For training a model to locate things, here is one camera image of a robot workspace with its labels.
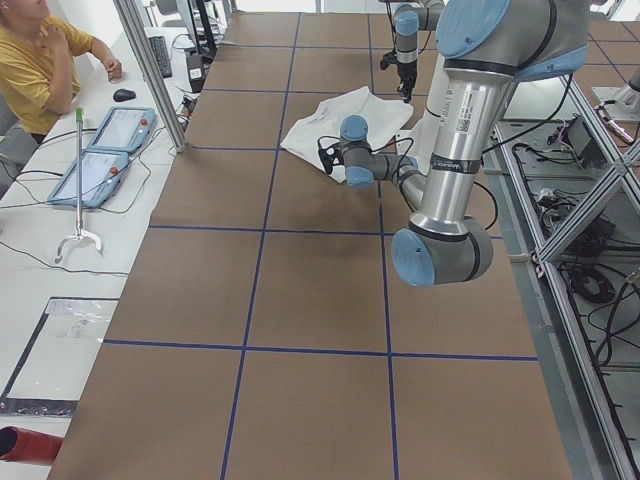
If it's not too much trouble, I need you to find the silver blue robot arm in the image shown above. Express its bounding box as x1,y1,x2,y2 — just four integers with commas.
318,1,590,287
380,0,445,103

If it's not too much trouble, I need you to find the clear plastic bag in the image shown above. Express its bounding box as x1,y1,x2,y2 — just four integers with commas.
1,297,118,418

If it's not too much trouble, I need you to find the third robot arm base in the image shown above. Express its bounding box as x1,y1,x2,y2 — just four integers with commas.
592,71,639,121

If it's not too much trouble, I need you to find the black computer mouse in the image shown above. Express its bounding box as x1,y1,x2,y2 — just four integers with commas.
112,88,137,103

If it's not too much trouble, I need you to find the black keyboard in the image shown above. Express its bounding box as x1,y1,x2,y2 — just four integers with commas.
147,36,173,78

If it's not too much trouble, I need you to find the blue teach pendant near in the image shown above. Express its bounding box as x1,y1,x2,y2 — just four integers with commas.
47,150,129,209

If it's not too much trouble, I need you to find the blue teach pendant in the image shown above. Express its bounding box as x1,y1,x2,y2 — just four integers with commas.
87,106,156,154
47,150,129,209

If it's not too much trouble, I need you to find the aluminium frame post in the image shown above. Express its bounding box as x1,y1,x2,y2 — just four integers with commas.
113,0,187,153

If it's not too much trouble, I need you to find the aluminium frame structure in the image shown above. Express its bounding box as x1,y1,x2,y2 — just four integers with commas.
484,65,639,479

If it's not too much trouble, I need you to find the green-handled reacher grabber tool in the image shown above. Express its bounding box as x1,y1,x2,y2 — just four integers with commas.
54,107,103,264

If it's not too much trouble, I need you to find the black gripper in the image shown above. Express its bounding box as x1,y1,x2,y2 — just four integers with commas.
380,50,417,103
317,139,344,175

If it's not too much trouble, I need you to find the blue teach pendant far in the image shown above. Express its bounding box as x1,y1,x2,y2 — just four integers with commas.
87,106,156,154

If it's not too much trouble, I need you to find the red cylinder object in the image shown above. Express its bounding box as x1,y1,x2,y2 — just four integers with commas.
1,426,63,466

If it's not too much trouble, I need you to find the white long-sleeve printed shirt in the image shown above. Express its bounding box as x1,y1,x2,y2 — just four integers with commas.
281,86,413,169

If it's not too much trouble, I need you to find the person in yellow shirt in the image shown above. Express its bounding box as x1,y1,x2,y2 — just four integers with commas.
1,1,123,143

